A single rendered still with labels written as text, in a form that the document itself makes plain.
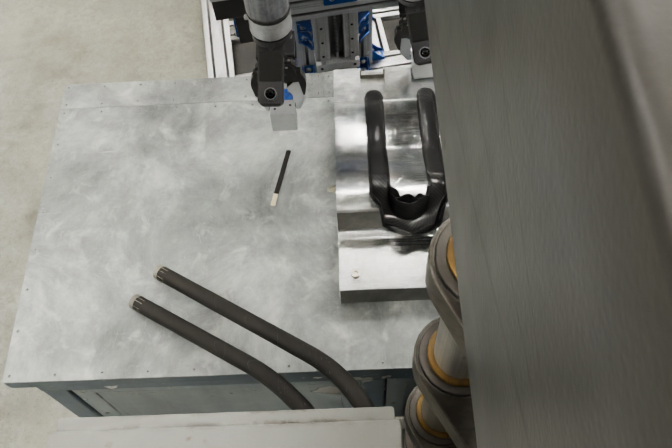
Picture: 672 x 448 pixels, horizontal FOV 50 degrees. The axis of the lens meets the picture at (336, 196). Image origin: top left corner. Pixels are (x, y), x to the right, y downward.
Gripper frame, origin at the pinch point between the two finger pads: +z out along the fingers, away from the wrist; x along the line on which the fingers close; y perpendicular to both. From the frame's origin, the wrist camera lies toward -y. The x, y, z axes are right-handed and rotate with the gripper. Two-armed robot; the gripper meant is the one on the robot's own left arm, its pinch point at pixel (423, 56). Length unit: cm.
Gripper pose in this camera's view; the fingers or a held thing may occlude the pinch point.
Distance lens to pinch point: 153.7
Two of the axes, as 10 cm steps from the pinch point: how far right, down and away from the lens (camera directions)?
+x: -9.8, 1.1, 1.5
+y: -0.4, -9.2, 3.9
